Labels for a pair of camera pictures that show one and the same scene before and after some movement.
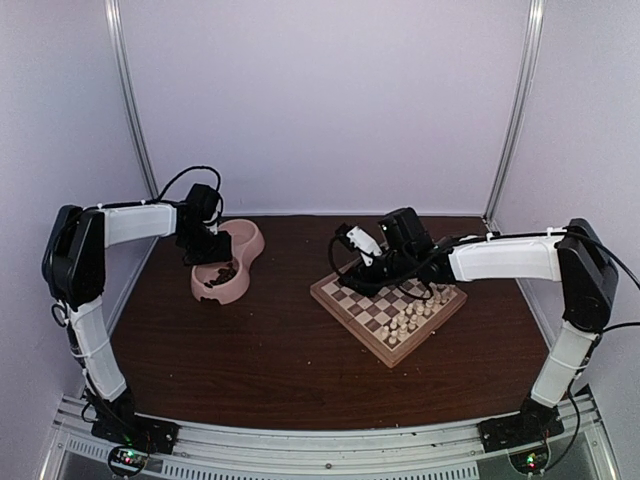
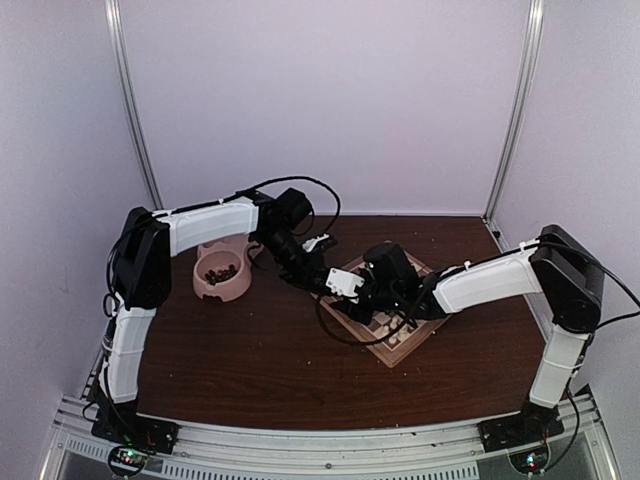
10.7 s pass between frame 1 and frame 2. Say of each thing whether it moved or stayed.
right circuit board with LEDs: stayed
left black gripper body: moved
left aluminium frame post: stayed
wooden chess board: stayed
